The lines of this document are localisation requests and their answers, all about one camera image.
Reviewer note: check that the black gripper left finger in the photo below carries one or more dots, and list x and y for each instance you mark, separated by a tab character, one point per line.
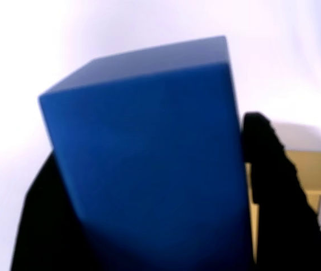
44	226

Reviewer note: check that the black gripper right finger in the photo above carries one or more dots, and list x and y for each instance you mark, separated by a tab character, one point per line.
281	214

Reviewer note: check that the blue block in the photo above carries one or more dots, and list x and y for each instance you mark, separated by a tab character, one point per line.
149	152

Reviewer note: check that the yellow open box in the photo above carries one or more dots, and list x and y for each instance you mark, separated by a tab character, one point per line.
312	172

